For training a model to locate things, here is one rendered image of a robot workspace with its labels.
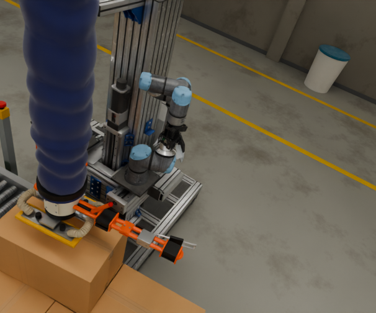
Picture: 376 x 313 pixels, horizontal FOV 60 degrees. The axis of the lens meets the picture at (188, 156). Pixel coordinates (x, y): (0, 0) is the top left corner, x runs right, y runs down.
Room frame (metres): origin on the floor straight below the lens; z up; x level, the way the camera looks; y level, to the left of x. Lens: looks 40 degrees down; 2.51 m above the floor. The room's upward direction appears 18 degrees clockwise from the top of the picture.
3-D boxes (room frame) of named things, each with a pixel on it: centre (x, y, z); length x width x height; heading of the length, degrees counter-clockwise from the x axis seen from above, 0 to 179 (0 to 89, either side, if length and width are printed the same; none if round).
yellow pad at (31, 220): (0.90, 0.55, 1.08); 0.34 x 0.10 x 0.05; 80
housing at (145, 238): (0.91, 0.07, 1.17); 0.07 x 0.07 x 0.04; 80
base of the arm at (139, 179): (1.42, 0.27, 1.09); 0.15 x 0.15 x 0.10
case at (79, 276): (0.99, 0.53, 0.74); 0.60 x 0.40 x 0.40; 81
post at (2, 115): (1.69, 1.34, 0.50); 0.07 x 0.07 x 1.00; 77
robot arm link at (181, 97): (1.14, 0.10, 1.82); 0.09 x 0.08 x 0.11; 8
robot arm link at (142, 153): (1.42, 0.26, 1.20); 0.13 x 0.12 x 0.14; 98
